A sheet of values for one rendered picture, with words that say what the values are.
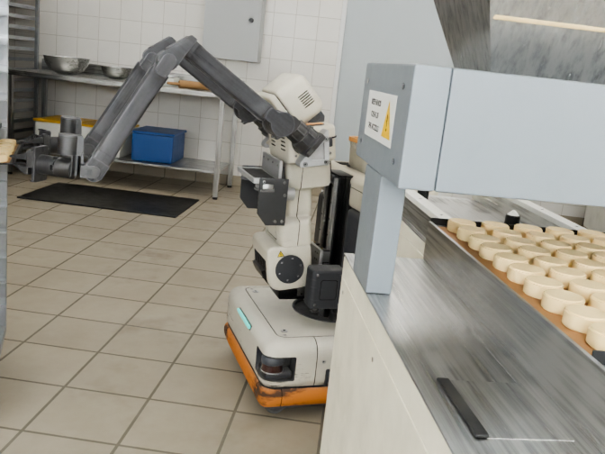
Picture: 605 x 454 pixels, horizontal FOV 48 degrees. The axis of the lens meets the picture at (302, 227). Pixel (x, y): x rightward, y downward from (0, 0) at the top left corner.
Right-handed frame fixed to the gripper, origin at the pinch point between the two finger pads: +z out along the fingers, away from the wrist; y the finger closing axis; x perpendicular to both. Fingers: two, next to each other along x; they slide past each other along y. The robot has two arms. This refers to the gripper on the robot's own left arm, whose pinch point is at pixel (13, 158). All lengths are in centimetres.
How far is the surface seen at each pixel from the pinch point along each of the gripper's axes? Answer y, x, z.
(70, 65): 13, -364, 194
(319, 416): -79, -37, -95
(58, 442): -81, 9, -24
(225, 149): -47, -436, 73
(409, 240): 2, 26, -116
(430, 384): 5, 105, -123
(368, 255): 10, 77, -112
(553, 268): 13, 78, -138
